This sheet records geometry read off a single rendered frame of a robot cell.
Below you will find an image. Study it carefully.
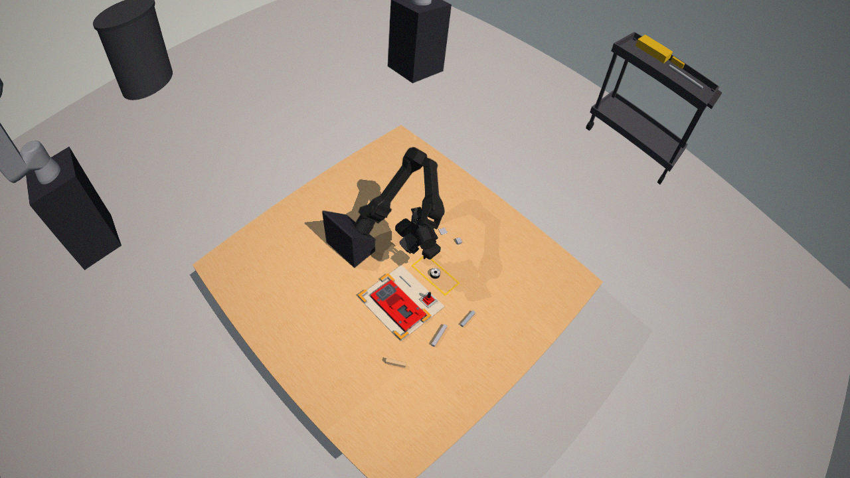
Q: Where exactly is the beige rectangular bar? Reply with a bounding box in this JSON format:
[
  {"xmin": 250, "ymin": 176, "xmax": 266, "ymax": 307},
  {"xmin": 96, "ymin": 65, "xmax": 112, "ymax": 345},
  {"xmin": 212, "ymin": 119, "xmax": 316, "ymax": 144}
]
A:
[{"xmin": 385, "ymin": 358, "xmax": 406, "ymax": 368}]

